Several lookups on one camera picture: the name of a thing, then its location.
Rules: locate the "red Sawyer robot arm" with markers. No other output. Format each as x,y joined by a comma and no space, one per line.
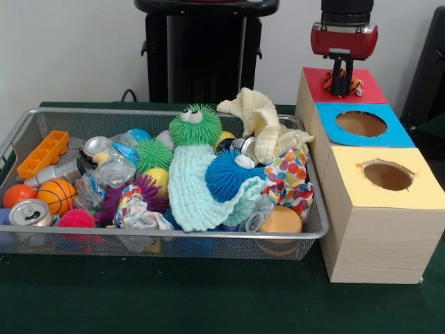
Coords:
347,10

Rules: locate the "blue spiky ball with eyes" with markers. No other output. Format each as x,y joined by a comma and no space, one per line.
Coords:
226,177

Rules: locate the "orange toy building brick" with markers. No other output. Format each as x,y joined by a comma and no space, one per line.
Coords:
43,154

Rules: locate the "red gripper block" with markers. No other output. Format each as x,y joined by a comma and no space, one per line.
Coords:
344,41

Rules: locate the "silver drink can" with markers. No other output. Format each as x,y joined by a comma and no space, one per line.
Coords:
31,212

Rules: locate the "smooth orange-red ball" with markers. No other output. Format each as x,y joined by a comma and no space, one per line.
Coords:
19,195

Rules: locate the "small green spiky rubber ball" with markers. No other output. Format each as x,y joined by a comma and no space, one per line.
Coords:
153,156

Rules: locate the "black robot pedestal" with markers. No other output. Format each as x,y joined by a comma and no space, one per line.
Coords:
208,62

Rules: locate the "black flat panel stand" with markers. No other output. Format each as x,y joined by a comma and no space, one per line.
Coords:
427,69

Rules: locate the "crumpled polka dot paper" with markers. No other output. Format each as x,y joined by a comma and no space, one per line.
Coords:
292,181

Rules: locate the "pink spiky rubber ball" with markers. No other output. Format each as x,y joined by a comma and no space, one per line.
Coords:
76,219

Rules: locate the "dark green tablecloth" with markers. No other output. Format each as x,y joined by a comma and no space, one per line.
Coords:
174,295

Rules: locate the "cream muslin cloth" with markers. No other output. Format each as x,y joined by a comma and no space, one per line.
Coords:
267,128

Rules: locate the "small orange basketball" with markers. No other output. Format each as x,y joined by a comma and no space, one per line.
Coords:
57,196

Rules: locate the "small tiger plush toy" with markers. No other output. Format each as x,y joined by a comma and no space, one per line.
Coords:
327,83

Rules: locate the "mint green muslin cloth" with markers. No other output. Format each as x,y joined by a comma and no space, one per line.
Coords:
189,188

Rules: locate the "wooden box with three holes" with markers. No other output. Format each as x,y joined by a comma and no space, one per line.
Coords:
382,236

